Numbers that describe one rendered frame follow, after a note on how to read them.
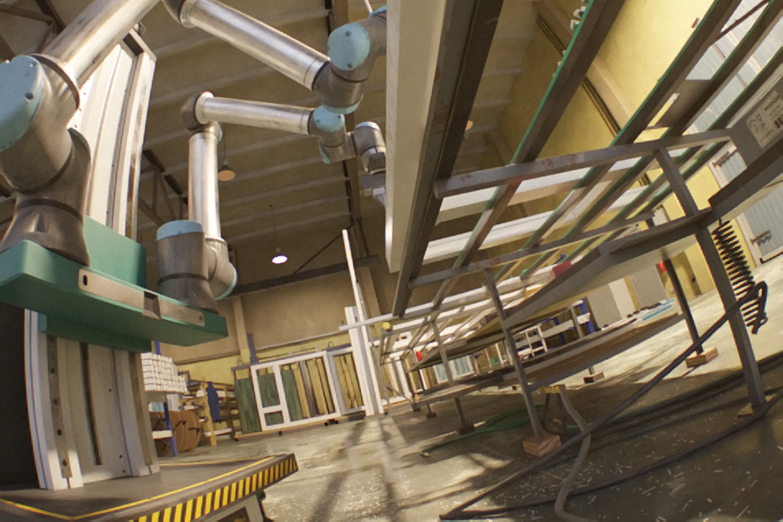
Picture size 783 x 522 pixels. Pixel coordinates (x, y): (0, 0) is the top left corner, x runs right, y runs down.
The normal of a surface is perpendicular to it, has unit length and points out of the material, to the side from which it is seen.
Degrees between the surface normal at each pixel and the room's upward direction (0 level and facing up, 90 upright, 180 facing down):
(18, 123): 142
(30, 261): 90
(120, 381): 90
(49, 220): 70
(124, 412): 90
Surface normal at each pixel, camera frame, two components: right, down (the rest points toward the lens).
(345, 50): -0.61, 0.51
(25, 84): 0.30, -0.37
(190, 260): 0.73, -0.44
